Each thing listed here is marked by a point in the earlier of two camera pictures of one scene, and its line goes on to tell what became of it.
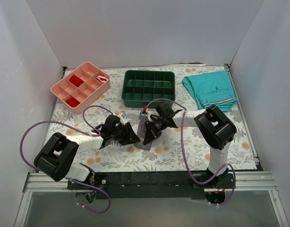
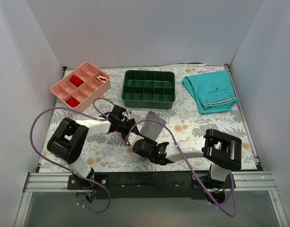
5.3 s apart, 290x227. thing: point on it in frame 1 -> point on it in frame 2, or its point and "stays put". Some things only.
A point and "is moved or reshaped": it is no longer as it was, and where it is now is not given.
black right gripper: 153,129 -> 132,138
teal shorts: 214,89 stays put
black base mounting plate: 146,185 stays put
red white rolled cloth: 102,78 stays put
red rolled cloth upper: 76,81 stays put
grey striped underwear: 144,117 is moved or reshaped
